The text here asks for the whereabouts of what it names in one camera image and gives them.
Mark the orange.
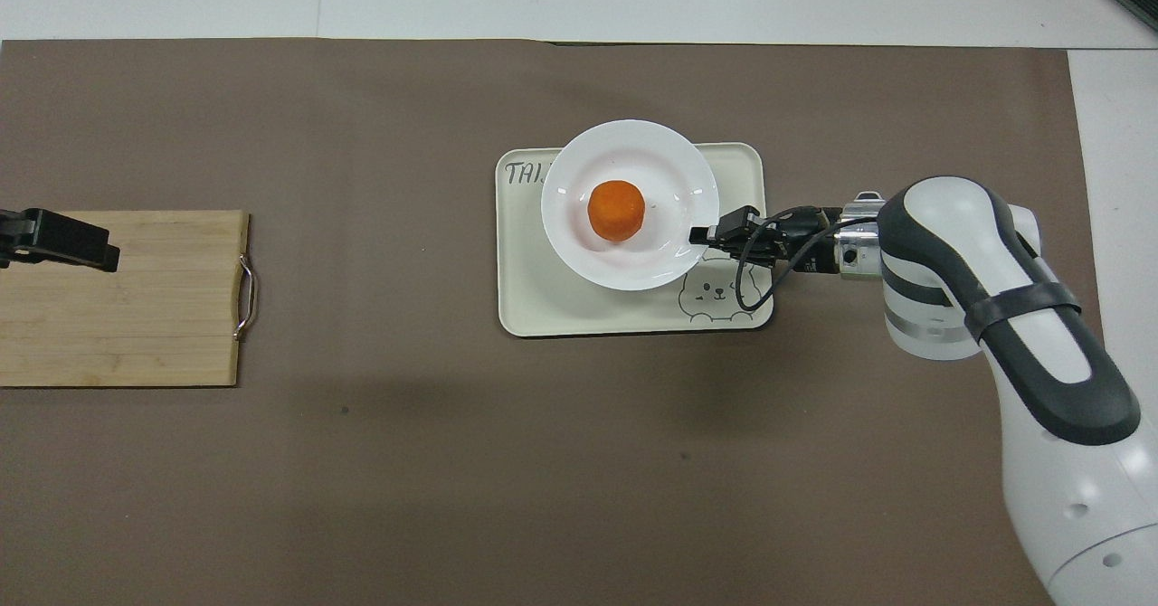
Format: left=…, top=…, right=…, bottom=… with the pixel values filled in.
left=587, top=180, right=646, bottom=243

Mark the wooden cutting board, metal handle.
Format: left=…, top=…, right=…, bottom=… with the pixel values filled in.
left=0, top=210, right=259, bottom=388

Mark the black cable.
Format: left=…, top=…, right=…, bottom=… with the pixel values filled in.
left=734, top=211, right=875, bottom=313

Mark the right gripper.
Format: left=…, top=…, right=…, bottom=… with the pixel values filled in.
left=774, top=208, right=840, bottom=275

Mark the white round plate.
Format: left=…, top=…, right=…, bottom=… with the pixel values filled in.
left=541, top=119, right=721, bottom=292

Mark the cream tray with dog print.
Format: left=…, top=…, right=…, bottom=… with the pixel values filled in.
left=496, top=142, right=775, bottom=337

